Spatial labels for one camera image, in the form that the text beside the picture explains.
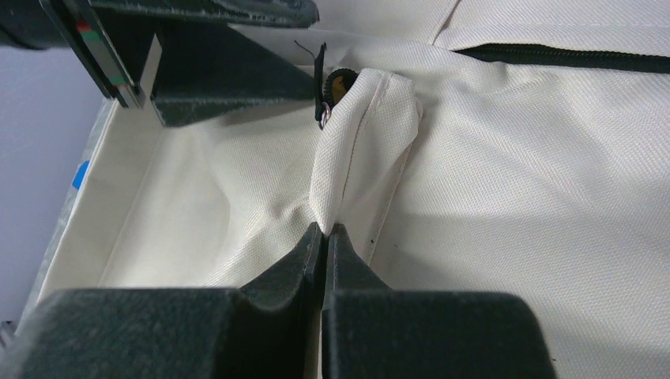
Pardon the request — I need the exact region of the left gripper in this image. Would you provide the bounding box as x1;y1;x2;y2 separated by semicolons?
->
1;1;319;127

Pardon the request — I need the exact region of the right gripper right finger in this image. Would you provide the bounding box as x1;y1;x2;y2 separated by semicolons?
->
322;224;555;378

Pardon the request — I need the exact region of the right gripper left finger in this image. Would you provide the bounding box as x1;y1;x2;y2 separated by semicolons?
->
1;224;324;378

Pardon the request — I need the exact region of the beige canvas backpack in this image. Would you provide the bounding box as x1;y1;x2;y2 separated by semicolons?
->
32;1;669;378

